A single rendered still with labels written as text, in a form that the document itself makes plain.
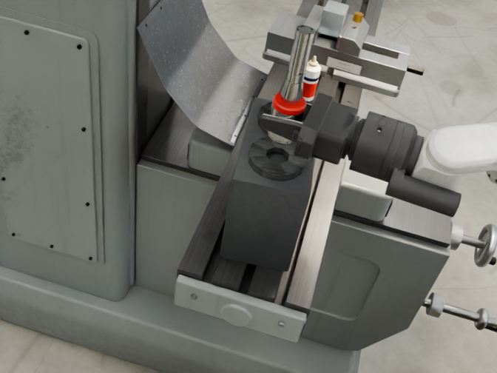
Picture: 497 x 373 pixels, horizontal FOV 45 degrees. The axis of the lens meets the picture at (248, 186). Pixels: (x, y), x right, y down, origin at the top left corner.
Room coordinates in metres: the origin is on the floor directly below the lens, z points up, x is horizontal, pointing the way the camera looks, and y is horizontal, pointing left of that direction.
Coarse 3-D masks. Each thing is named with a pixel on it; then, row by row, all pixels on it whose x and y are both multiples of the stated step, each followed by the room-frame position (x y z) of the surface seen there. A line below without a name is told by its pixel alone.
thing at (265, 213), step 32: (256, 128) 0.78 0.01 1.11; (256, 160) 0.69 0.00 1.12; (288, 160) 0.70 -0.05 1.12; (256, 192) 0.65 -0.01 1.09; (288, 192) 0.65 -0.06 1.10; (256, 224) 0.65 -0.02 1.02; (288, 224) 0.65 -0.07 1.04; (224, 256) 0.65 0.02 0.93; (256, 256) 0.65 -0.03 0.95; (288, 256) 0.65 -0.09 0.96
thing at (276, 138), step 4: (272, 104) 0.71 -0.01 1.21; (272, 108) 0.70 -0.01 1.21; (272, 112) 0.70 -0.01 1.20; (276, 112) 0.69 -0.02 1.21; (280, 112) 0.69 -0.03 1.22; (280, 116) 0.69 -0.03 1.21; (284, 116) 0.69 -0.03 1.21; (288, 116) 0.69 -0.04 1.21; (292, 116) 0.69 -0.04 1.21; (296, 116) 0.69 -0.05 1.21; (300, 116) 0.70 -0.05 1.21; (296, 120) 0.69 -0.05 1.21; (300, 120) 0.70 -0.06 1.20; (268, 132) 0.70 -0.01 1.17; (272, 132) 0.69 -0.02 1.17; (272, 136) 0.69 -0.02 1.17; (276, 136) 0.69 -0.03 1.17; (280, 136) 0.69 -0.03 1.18; (276, 140) 0.69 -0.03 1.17; (280, 140) 0.69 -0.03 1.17; (284, 140) 0.69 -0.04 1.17; (288, 140) 0.69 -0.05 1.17
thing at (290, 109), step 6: (276, 96) 0.71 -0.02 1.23; (282, 96) 0.72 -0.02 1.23; (276, 102) 0.70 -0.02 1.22; (282, 102) 0.70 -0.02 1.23; (300, 102) 0.71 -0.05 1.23; (276, 108) 0.70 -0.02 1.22; (282, 108) 0.69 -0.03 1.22; (288, 108) 0.69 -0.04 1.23; (294, 108) 0.69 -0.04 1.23; (300, 108) 0.70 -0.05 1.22; (288, 114) 0.69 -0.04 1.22; (294, 114) 0.69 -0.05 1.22
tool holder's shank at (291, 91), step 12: (300, 36) 0.70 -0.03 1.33; (312, 36) 0.70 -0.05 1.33; (300, 48) 0.70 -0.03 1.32; (300, 60) 0.70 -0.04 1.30; (288, 72) 0.70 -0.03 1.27; (300, 72) 0.70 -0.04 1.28; (288, 84) 0.70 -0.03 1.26; (300, 84) 0.70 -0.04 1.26; (288, 96) 0.70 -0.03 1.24; (300, 96) 0.70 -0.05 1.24
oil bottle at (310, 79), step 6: (312, 60) 1.17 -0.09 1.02; (312, 66) 1.17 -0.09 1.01; (318, 66) 1.18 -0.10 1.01; (306, 72) 1.16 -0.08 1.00; (312, 72) 1.16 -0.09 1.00; (318, 72) 1.16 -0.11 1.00; (306, 78) 1.16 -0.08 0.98; (312, 78) 1.16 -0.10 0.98; (318, 78) 1.17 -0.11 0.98; (306, 84) 1.16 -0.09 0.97; (312, 84) 1.16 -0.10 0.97; (306, 90) 1.16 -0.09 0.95; (312, 90) 1.16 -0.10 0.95; (306, 96) 1.16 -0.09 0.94; (312, 96) 1.16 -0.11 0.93
